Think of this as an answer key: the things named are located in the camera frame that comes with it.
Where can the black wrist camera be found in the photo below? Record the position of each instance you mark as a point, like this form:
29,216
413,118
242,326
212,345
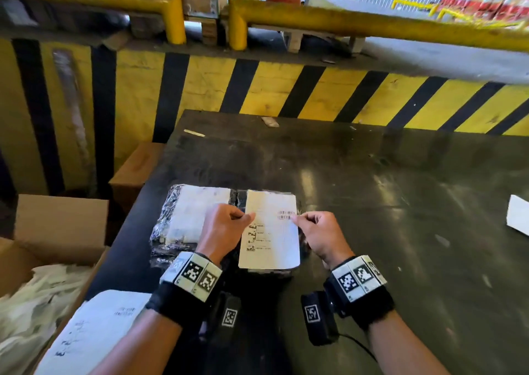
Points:
313,313
229,317

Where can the crumpled tape scrap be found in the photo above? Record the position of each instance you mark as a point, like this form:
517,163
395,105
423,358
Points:
270,122

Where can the white table with wooden legs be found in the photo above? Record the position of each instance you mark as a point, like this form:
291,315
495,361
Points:
294,42

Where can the person's left hand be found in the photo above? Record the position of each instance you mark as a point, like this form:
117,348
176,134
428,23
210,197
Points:
223,234

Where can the shiny black film package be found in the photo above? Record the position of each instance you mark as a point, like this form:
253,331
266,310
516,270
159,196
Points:
264,274

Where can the person's left forearm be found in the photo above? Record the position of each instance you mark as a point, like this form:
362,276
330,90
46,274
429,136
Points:
140,346

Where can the pile of crumpled backing paper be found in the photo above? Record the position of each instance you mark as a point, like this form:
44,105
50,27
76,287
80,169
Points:
33,317

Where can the stack of white labels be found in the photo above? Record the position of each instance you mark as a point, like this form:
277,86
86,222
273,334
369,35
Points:
95,329

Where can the small yellow floor rail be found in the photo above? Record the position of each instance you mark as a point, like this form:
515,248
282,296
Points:
448,13
413,4

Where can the small wooden block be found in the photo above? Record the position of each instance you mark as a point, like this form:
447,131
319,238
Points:
117,40

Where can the yellow black striped barrier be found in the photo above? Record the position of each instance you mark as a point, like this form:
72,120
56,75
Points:
136,98

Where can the person's right hand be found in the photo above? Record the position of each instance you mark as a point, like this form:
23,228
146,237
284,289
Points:
326,238

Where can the stack black packets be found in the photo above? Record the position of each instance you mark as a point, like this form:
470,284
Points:
186,217

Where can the wooden pallet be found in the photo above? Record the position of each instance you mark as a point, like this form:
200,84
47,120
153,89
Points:
208,31

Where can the open brown cardboard box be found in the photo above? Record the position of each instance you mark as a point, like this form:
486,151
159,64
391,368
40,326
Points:
62,230

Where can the white paper sheet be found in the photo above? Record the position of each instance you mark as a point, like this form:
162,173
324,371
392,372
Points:
520,215

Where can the printed label paper sheet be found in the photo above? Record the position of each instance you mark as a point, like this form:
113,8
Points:
272,246

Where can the small brown cardboard box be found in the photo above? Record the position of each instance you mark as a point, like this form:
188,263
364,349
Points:
136,168

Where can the stack of red drink packs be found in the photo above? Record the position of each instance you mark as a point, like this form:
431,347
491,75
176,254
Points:
487,2

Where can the black wristband with white markers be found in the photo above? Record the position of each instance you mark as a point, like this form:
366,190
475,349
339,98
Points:
355,275
192,271

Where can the small wooden stick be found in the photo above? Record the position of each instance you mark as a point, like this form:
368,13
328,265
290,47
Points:
194,133

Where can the person's right forearm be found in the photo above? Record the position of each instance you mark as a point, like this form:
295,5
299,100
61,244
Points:
405,346

